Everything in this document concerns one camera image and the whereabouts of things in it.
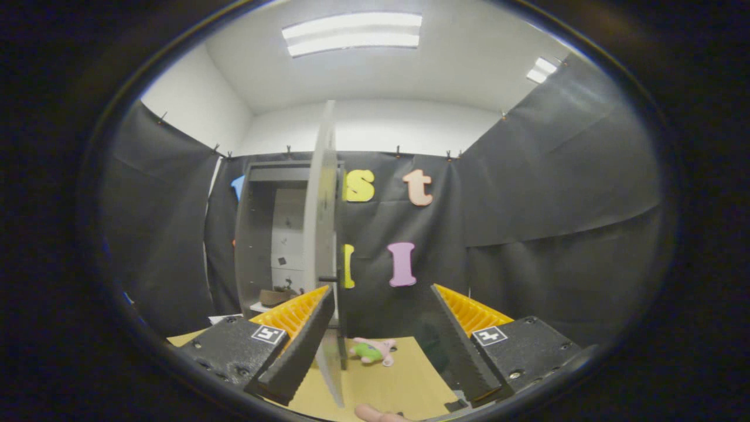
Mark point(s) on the small ceiling light panel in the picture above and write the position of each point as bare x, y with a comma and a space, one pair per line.
540, 70

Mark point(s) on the large ceiling light panel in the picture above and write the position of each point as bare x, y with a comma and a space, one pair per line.
351, 34

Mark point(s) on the white shoe cabinet door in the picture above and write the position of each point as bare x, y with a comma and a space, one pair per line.
321, 234

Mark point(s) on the grey shoe cabinet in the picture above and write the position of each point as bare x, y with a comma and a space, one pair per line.
255, 246

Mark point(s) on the black backdrop cloth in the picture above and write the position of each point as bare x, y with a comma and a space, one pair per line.
556, 205

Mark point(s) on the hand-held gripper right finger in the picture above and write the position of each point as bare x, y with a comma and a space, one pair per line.
463, 357

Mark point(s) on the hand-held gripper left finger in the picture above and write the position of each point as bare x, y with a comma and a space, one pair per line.
307, 351

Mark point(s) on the brown fluffy shoe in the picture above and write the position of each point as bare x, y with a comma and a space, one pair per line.
272, 297

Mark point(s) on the green and pink plush toy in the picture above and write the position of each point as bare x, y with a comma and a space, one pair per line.
369, 351

